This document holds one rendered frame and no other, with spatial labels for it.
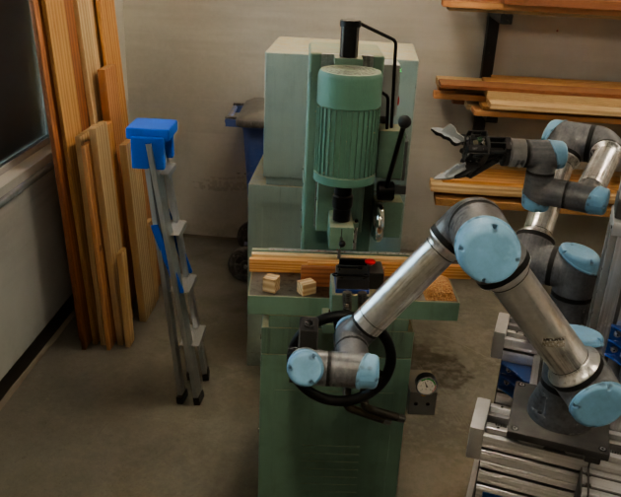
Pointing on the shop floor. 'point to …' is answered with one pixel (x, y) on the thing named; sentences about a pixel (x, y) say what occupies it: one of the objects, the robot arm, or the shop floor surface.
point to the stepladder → (145, 131)
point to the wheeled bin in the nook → (253, 115)
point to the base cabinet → (326, 438)
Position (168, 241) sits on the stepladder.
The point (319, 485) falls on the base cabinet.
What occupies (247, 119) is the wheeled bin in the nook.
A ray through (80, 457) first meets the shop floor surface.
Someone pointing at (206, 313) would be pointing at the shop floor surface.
